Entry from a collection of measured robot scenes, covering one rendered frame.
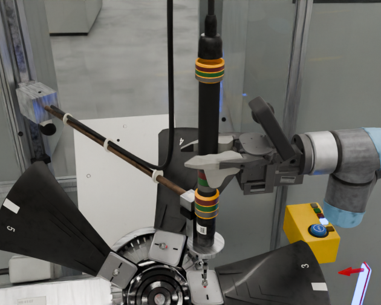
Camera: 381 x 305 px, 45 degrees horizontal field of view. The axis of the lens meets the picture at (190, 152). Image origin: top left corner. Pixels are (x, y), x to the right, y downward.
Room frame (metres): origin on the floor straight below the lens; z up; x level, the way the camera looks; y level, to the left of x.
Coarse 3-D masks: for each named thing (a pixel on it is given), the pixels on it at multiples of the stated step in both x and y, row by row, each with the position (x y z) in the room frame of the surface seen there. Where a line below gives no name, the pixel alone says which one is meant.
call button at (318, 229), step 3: (312, 225) 0.97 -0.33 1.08; (315, 225) 0.97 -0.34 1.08; (318, 225) 0.97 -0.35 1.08; (321, 225) 0.97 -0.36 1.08; (312, 228) 0.95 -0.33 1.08; (315, 228) 0.95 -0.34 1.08; (318, 228) 0.95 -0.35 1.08; (321, 228) 0.95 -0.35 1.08; (324, 228) 0.95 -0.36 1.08; (312, 231) 0.95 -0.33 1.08; (315, 231) 0.94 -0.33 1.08; (318, 231) 0.94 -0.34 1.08; (321, 231) 0.94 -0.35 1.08; (324, 231) 0.94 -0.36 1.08; (315, 234) 0.94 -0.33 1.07; (318, 234) 0.93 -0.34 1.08; (321, 234) 0.93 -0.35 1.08; (324, 234) 0.94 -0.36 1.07
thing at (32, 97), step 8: (32, 80) 1.15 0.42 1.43; (24, 88) 1.11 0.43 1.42; (32, 88) 1.11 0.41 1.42; (40, 88) 1.11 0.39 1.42; (48, 88) 1.11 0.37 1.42; (24, 96) 1.07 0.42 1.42; (32, 96) 1.06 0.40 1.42; (40, 96) 1.06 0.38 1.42; (48, 96) 1.07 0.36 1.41; (56, 96) 1.09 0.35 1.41; (24, 104) 1.08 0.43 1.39; (32, 104) 1.04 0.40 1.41; (40, 104) 1.06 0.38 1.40; (48, 104) 1.07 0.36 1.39; (56, 104) 1.09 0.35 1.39; (24, 112) 1.09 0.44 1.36; (32, 112) 1.05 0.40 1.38; (40, 112) 1.05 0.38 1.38; (32, 120) 1.06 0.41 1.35; (40, 120) 1.05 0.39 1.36
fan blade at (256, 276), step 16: (256, 256) 0.74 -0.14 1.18; (272, 256) 0.74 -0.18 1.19; (288, 256) 0.74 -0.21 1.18; (304, 256) 0.74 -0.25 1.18; (224, 272) 0.69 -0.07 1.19; (240, 272) 0.69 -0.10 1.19; (256, 272) 0.69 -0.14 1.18; (272, 272) 0.70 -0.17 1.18; (288, 272) 0.70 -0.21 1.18; (304, 272) 0.70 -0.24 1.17; (320, 272) 0.71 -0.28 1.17; (224, 288) 0.65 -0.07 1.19; (240, 288) 0.65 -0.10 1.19; (256, 288) 0.65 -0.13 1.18; (272, 288) 0.65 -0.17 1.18; (288, 288) 0.66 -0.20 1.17; (304, 288) 0.67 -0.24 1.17; (224, 304) 0.61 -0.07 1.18; (240, 304) 0.61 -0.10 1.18; (256, 304) 0.62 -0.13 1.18; (272, 304) 0.62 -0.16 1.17; (288, 304) 0.63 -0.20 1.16; (304, 304) 0.63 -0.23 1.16; (320, 304) 0.64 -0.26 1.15
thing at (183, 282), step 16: (144, 272) 0.62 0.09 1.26; (160, 272) 0.62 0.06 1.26; (176, 272) 0.62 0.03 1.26; (128, 288) 0.67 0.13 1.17; (144, 288) 0.60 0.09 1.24; (160, 288) 0.61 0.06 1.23; (176, 288) 0.61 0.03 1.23; (128, 304) 0.58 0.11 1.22; (144, 304) 0.58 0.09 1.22; (176, 304) 0.58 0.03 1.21
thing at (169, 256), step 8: (160, 232) 0.73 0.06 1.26; (168, 232) 0.72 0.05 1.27; (152, 240) 0.73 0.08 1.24; (160, 240) 0.72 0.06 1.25; (168, 240) 0.70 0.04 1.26; (176, 240) 0.69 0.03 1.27; (184, 240) 0.68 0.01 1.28; (152, 248) 0.71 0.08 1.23; (168, 248) 0.69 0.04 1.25; (152, 256) 0.70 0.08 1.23; (160, 256) 0.69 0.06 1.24; (168, 256) 0.68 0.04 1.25; (176, 256) 0.67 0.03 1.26; (176, 264) 0.65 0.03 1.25
